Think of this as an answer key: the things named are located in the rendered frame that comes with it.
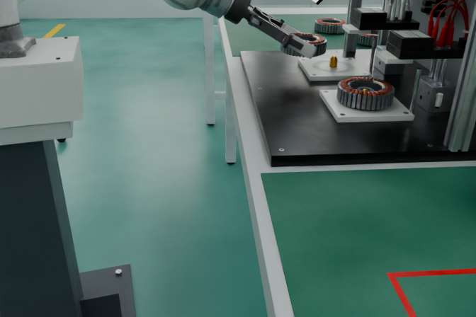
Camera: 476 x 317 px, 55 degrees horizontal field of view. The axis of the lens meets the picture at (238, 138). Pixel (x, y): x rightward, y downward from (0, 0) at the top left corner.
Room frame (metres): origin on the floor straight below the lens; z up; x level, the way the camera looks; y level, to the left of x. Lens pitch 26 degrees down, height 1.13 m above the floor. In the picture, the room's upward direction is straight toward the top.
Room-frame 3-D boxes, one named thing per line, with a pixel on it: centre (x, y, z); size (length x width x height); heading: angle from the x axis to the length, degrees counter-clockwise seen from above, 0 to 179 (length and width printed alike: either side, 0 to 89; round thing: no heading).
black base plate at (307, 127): (1.01, -0.26, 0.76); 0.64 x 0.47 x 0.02; 5
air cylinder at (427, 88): (0.90, -0.40, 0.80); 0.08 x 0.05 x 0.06; 5
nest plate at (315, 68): (1.13, -0.24, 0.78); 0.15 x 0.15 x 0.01; 5
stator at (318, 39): (1.12, -0.16, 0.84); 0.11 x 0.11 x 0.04
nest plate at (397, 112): (0.88, -0.26, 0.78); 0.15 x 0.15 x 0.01; 5
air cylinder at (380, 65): (1.14, -0.38, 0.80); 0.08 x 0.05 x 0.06; 5
